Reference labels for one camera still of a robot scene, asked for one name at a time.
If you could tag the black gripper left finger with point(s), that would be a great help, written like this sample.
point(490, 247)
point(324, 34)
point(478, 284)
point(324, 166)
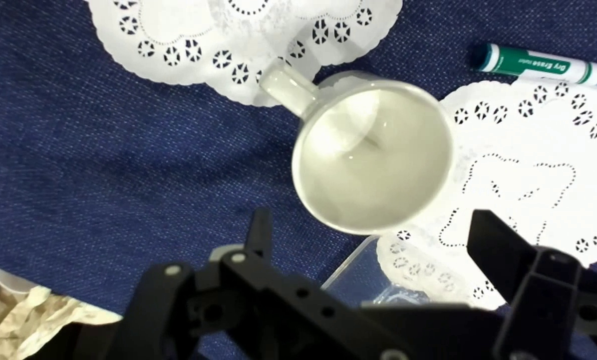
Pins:
point(278, 313)

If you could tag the crumpled beige paper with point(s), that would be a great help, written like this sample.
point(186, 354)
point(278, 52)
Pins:
point(24, 320)

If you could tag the green dry erase marker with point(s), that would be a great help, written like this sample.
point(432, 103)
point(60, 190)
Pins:
point(543, 64)

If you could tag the white paper doily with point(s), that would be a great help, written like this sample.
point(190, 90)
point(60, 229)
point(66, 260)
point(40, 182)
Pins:
point(178, 21)
point(529, 166)

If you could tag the clear plastic container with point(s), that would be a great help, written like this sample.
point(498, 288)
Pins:
point(362, 276)

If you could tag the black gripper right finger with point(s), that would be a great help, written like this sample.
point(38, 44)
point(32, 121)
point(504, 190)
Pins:
point(543, 293)

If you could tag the dark blue tablecloth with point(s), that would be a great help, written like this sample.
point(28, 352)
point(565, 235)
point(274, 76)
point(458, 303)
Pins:
point(78, 166)

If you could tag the white mug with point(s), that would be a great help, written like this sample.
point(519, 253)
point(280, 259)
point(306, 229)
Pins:
point(374, 157)

